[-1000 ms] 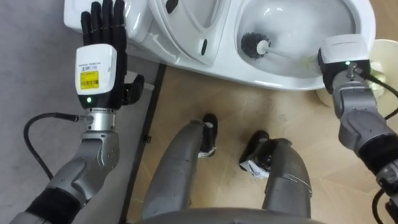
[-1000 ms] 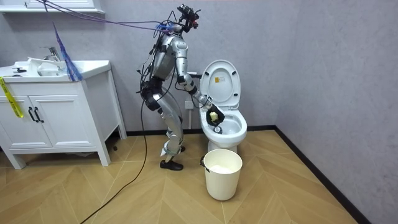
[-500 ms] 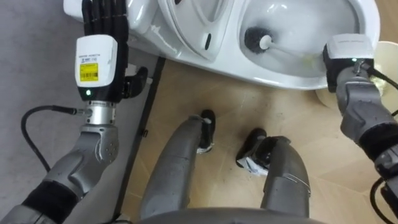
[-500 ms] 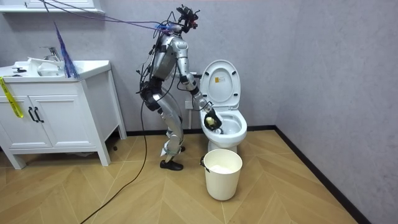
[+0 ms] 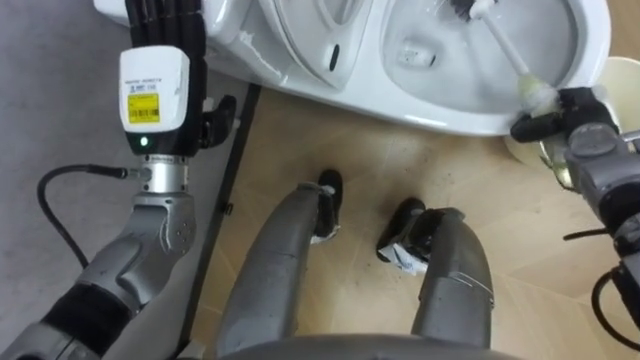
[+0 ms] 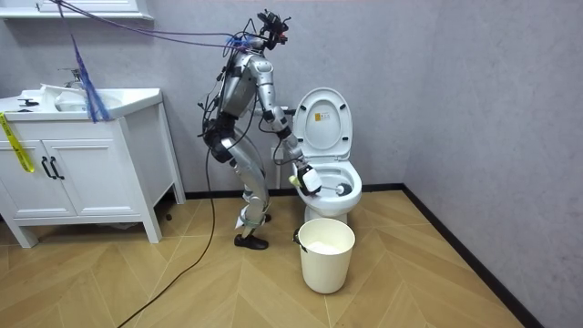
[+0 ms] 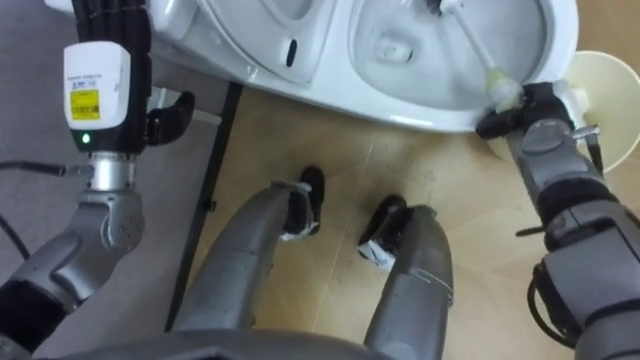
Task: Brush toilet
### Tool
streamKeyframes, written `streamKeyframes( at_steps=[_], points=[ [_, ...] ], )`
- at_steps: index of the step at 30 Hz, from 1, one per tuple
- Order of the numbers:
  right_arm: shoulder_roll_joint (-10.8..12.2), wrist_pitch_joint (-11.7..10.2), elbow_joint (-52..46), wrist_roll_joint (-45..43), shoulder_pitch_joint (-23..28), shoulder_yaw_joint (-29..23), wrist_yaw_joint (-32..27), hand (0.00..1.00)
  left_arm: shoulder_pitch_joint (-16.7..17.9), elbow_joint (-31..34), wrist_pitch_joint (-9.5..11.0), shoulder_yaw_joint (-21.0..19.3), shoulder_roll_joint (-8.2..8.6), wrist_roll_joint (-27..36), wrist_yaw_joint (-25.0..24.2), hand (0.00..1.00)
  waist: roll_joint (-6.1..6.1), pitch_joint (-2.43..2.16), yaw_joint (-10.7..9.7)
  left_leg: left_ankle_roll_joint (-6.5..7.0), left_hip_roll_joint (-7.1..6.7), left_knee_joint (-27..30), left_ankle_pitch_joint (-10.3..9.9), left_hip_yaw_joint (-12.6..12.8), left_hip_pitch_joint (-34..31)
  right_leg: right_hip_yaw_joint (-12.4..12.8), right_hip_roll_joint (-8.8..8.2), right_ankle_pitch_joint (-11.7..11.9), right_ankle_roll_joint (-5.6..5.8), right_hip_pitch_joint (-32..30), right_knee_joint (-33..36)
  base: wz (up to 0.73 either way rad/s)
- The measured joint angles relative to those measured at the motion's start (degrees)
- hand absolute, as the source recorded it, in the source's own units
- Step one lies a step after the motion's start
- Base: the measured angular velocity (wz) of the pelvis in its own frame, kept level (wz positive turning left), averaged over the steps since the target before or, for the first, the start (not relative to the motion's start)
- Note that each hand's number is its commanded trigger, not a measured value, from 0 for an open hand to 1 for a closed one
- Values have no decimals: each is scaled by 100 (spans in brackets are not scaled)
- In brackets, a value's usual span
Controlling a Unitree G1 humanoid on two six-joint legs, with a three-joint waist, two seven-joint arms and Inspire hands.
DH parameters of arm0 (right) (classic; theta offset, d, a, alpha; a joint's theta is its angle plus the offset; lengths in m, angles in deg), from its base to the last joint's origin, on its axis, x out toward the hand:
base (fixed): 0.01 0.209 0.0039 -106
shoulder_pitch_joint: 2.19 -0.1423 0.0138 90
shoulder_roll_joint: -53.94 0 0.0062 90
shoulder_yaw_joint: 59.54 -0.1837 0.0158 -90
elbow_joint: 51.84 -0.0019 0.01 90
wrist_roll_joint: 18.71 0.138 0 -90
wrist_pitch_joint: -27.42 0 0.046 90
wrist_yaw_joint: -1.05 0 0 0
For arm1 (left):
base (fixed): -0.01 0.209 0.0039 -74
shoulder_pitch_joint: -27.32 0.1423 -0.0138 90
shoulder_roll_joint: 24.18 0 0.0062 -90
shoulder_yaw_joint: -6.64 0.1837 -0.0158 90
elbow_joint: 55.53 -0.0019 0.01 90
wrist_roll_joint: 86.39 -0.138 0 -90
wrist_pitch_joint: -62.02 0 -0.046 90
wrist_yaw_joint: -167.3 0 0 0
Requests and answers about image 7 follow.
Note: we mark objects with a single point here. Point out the cream toilet brush holder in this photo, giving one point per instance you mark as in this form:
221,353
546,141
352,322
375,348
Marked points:
610,100

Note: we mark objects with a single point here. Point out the white toilet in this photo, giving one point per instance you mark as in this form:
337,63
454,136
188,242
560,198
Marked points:
350,95

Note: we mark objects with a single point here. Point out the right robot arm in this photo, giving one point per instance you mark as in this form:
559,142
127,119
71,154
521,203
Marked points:
590,240

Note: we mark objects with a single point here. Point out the robot body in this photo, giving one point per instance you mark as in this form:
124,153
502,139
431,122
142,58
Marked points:
225,347

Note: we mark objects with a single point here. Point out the white toilet seat lid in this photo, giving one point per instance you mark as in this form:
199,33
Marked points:
240,45

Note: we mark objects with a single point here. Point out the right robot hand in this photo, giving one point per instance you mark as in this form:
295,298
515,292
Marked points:
542,105

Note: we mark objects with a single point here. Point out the robot legs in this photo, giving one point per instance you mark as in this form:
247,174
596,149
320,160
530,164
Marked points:
240,270

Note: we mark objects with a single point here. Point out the white toilet brush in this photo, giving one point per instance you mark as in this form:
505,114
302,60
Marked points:
475,45

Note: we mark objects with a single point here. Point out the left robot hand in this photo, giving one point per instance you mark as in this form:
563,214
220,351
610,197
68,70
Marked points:
100,75

